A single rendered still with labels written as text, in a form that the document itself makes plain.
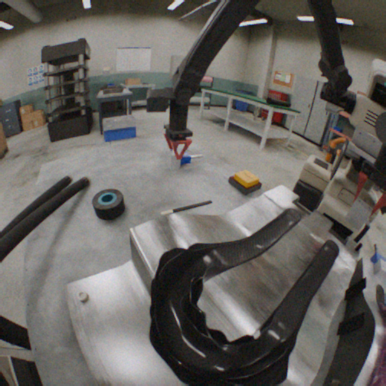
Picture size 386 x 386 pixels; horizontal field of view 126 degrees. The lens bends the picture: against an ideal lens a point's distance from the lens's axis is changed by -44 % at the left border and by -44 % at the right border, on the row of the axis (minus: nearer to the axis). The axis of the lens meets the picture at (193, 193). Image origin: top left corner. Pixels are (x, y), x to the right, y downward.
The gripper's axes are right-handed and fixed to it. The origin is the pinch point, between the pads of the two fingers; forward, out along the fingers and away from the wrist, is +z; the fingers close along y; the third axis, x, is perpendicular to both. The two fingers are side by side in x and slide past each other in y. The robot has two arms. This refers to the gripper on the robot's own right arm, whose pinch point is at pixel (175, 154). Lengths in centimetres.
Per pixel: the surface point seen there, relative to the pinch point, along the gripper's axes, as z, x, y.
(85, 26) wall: -226, -112, -595
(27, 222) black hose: -4.3, -40.6, 25.1
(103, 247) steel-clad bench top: 4.3, -26.2, 27.6
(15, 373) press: 6, -52, 52
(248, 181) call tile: 0.8, 15.3, 20.3
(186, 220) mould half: -8.4, -12.3, 36.2
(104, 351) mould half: -2, -28, 48
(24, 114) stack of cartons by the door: 30, -325, -548
